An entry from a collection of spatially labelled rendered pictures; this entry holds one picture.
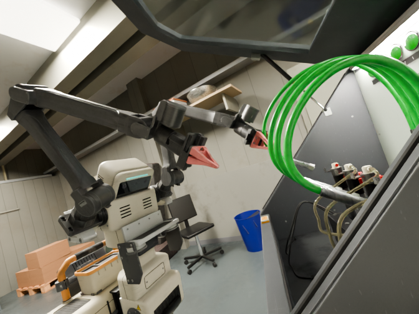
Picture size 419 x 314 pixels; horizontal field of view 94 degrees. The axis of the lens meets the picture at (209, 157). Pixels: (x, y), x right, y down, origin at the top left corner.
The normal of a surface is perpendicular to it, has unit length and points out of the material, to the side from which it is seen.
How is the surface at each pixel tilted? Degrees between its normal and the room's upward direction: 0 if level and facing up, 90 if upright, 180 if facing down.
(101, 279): 92
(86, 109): 103
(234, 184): 90
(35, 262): 90
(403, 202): 90
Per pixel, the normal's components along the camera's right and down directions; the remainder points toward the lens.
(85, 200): -0.21, 0.27
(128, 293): -0.47, 0.09
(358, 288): -0.23, 0.00
